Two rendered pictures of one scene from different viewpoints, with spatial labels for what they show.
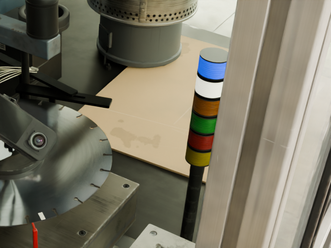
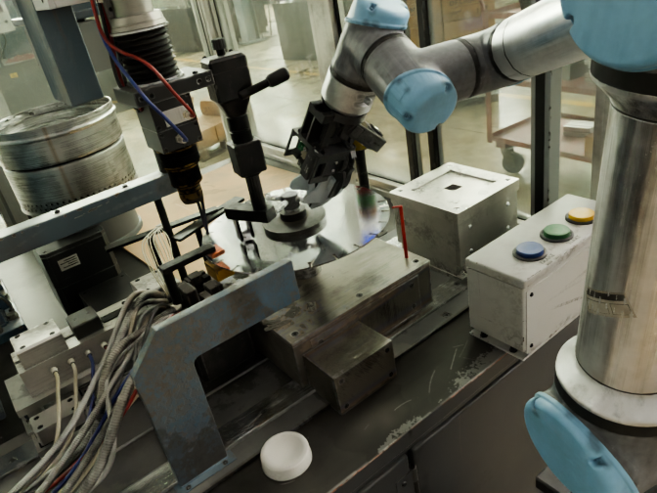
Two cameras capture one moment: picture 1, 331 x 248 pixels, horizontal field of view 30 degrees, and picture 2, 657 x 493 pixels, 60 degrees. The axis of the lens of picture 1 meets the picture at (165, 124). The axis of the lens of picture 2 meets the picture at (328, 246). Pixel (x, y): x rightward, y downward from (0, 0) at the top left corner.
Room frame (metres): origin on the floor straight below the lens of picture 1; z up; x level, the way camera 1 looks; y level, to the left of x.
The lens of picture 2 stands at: (0.24, 0.96, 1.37)
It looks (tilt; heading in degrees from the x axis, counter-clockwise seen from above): 28 degrees down; 304
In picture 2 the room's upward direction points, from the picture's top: 11 degrees counter-clockwise
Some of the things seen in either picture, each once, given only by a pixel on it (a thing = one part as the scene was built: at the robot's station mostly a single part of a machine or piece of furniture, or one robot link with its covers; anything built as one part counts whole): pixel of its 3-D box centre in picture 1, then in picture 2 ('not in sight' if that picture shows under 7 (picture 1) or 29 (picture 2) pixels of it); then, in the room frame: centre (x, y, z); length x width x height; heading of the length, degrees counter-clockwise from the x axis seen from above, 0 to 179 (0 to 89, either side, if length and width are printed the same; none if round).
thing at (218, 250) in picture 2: not in sight; (196, 272); (0.85, 0.42, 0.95); 0.10 x 0.03 x 0.07; 66
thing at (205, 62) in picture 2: not in sight; (235, 110); (0.78, 0.32, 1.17); 0.06 x 0.05 x 0.20; 57
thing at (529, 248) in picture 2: not in sight; (529, 252); (0.39, 0.18, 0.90); 0.04 x 0.04 x 0.02
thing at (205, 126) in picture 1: (205, 118); not in sight; (0.79, -0.06, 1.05); 0.05 x 0.04 x 0.03; 156
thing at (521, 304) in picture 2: not in sight; (547, 271); (0.38, 0.11, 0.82); 0.28 x 0.11 x 0.15; 66
